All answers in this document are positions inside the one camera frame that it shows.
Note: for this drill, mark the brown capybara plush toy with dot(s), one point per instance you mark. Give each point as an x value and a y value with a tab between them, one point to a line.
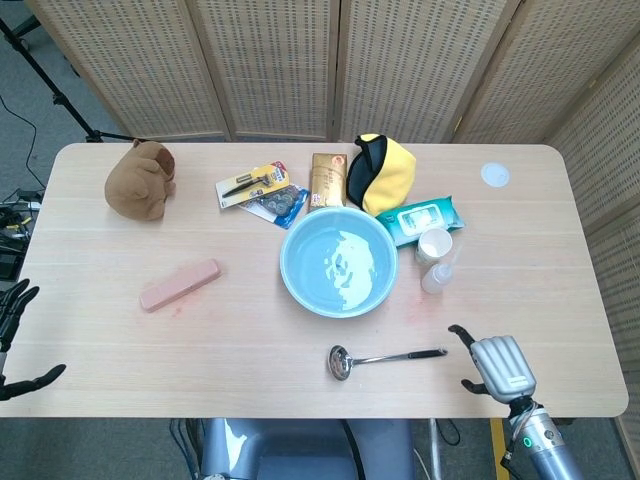
140	182

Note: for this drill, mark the clear squeeze bottle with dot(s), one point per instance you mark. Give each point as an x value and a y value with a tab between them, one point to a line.
439	272

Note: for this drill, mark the white paper cup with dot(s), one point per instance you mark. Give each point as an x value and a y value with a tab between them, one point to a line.
434	246

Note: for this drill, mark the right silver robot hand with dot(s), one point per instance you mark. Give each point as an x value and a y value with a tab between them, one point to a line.
505	367

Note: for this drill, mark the yellow and black pouch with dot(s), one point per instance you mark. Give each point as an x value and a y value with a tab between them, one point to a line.
385	175

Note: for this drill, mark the white round table grommet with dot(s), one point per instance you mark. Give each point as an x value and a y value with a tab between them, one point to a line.
495	174

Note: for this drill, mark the blue blister pack with discs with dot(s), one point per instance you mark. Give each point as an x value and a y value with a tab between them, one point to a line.
280	204

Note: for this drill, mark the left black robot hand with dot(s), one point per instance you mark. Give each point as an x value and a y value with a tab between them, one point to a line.
12	310

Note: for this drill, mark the teal wet wipes pack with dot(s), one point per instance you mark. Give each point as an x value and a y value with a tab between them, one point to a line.
422	219

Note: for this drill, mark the razor blister pack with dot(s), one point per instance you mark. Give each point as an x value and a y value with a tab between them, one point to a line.
252	186

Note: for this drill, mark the gold foil packet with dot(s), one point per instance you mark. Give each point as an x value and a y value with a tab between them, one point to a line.
328	180

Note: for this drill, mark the black tripod stand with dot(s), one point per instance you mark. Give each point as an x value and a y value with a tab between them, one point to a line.
50	90

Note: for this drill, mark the pink rectangular case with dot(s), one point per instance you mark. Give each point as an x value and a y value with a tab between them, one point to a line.
180	284

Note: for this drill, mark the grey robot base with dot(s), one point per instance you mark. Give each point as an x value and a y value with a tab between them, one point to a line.
300	450

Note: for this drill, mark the light blue bowl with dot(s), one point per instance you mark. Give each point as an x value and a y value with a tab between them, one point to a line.
339	262

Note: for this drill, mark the woven folding screen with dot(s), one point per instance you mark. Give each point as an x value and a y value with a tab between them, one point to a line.
320	65

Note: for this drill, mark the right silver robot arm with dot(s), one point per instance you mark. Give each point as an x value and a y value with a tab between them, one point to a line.
542	445

